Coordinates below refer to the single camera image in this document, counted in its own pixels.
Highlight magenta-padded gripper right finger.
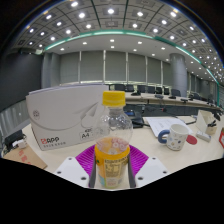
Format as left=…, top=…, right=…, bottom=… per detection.
left=128, top=143, right=171, bottom=189

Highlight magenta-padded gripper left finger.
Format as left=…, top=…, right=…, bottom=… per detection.
left=54, top=143, right=98, bottom=189

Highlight yellow-capped clear drink bottle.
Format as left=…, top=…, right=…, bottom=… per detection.
left=94, top=90, right=134, bottom=190

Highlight white printed paper sheet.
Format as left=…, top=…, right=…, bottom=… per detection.
left=143, top=116, right=194, bottom=138

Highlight flat round red coaster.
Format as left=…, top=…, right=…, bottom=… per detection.
left=185, top=134, right=198, bottom=146

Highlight white paper carton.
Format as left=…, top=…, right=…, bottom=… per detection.
left=25, top=83, right=110, bottom=151

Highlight long curved conference desk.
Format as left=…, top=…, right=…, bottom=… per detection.
left=106, top=91, right=223, bottom=118

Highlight black power adapter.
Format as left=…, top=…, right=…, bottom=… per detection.
left=3, top=129, right=28, bottom=151

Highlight white open cardboard box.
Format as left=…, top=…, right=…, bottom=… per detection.
left=195, top=109, right=221, bottom=136

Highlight black desk microphones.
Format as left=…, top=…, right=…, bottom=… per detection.
left=130, top=91, right=189, bottom=103

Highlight black office chairs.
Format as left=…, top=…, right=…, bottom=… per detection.
left=113, top=83, right=183, bottom=98

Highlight round ceiling lights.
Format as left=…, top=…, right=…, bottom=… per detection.
left=18, top=0, right=224, bottom=84

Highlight white mug with blue handle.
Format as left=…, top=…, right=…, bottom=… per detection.
left=157, top=123, right=190, bottom=151

